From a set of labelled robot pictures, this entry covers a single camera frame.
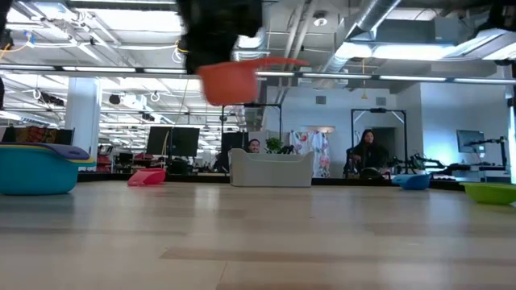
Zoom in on yellow measuring cup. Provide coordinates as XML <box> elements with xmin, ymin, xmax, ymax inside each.
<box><xmin>0</xmin><ymin>143</ymin><xmax>98</xmax><ymax>168</ymax></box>

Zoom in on floral print cloth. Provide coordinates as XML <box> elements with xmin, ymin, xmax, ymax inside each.
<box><xmin>289</xmin><ymin>130</ymin><xmax>331</xmax><ymax>179</ymax></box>

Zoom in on black metal stand frame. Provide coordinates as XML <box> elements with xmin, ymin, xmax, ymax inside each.
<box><xmin>350</xmin><ymin>107</ymin><xmax>407</xmax><ymax>172</ymax></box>
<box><xmin>220</xmin><ymin>102</ymin><xmax>283</xmax><ymax>152</ymax></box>

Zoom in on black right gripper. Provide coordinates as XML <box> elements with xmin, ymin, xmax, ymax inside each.
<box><xmin>176</xmin><ymin>0</ymin><xmax>264</xmax><ymax>75</ymax></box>

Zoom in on patterned orange tapestry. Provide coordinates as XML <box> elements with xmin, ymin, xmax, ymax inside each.
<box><xmin>0</xmin><ymin>126</ymin><xmax>75</xmax><ymax>147</ymax></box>

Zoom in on purple measuring cup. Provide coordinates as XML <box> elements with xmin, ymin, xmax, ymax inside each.
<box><xmin>0</xmin><ymin>141</ymin><xmax>91</xmax><ymax>162</ymax></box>

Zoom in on pink measuring cup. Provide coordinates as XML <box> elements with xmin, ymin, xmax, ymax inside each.
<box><xmin>127</xmin><ymin>168</ymin><xmax>167</xmax><ymax>188</ymax></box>

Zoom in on grey plastic basket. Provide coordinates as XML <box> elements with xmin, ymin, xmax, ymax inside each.
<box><xmin>228</xmin><ymin>147</ymin><xmax>315</xmax><ymax>189</ymax></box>

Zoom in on teal measuring cup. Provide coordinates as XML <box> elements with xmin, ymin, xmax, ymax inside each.
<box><xmin>0</xmin><ymin>145</ymin><xmax>80</xmax><ymax>197</ymax></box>

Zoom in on blue measuring cup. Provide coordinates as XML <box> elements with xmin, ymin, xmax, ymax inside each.
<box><xmin>391</xmin><ymin>173</ymin><xmax>432</xmax><ymax>192</ymax></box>

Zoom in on green potted plant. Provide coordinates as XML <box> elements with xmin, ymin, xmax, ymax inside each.
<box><xmin>264</xmin><ymin>136</ymin><xmax>284</xmax><ymax>155</ymax></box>

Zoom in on orange measuring cup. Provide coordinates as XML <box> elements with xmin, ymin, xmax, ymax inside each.
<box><xmin>196</xmin><ymin>56</ymin><xmax>310</xmax><ymax>107</ymax></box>

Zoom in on white square pillar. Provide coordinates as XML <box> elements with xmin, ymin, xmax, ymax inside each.
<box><xmin>64</xmin><ymin>77</ymin><xmax>102</xmax><ymax>163</ymax></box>

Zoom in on black monitor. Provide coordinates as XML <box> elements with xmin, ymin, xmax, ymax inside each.
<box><xmin>172</xmin><ymin>126</ymin><xmax>201</xmax><ymax>158</ymax></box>
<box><xmin>221</xmin><ymin>131</ymin><xmax>245</xmax><ymax>155</ymax></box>
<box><xmin>146</xmin><ymin>126</ymin><xmax>173</xmax><ymax>158</ymax></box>

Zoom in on black aluminium table frame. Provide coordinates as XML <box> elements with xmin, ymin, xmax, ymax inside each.
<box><xmin>76</xmin><ymin>172</ymin><xmax>464</xmax><ymax>191</ymax></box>

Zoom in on green measuring cup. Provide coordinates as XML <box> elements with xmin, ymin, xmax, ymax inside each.
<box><xmin>459</xmin><ymin>181</ymin><xmax>516</xmax><ymax>206</ymax></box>

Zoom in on grey wall monitor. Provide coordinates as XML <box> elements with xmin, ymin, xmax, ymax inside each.
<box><xmin>456</xmin><ymin>129</ymin><xmax>486</xmax><ymax>154</ymax></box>

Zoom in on slanted silver air duct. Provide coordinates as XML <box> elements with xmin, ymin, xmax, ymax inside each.
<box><xmin>318</xmin><ymin>0</ymin><xmax>403</xmax><ymax>88</ymax></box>

